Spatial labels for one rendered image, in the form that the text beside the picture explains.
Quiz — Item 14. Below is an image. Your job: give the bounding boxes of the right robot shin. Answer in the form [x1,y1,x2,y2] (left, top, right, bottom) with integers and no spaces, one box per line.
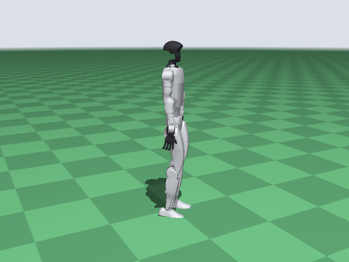
[165,169,181,211]

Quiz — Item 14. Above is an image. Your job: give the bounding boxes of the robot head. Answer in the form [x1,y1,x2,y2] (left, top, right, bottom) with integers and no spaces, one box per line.
[163,41,183,68]

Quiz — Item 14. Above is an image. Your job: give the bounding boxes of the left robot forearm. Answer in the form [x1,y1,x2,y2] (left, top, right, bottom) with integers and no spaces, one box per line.
[177,100,184,116]

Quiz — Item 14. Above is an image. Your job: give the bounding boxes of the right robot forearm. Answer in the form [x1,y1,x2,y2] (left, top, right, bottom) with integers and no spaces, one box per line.
[165,99,176,133]

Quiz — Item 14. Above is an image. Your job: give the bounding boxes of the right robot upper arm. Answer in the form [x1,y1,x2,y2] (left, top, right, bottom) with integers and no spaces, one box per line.
[161,70,175,106]

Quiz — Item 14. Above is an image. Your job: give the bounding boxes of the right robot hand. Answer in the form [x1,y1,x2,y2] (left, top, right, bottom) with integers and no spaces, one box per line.
[163,126,177,150]

